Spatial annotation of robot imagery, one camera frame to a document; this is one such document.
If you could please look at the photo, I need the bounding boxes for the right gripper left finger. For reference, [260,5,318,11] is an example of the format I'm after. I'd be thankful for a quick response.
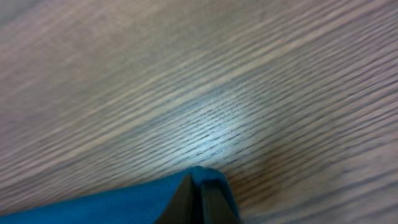
[155,174,194,224]

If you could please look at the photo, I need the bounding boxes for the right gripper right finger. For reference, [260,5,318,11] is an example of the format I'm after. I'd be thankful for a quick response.
[201,183,239,224]

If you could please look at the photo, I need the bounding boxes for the blue polo shirt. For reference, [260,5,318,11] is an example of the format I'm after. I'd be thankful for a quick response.
[1,166,241,224]

